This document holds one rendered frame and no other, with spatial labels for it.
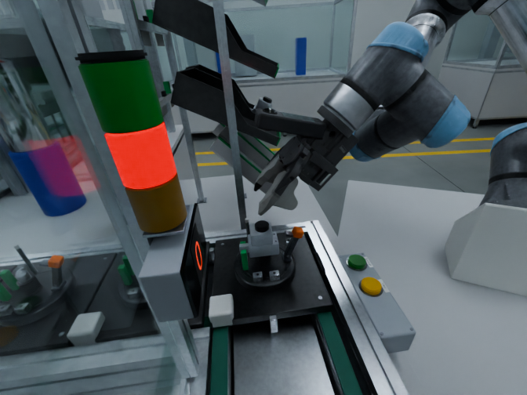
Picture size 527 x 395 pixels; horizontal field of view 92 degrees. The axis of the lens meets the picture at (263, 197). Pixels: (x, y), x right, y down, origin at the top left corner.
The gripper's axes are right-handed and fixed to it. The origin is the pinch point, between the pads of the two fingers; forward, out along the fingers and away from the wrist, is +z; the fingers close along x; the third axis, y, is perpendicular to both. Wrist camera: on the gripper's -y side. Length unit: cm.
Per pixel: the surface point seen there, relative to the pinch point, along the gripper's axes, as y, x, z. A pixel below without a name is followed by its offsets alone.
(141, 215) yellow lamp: -17.0, -21.4, -0.9
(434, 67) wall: 518, 785, -368
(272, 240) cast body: 8.1, -2.2, 5.6
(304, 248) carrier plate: 21.1, 4.4, 7.0
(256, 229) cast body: 4.3, -0.7, 6.0
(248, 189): 20, 58, 23
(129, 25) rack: -35.2, 19.0, -8.6
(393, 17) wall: 310, 804, -368
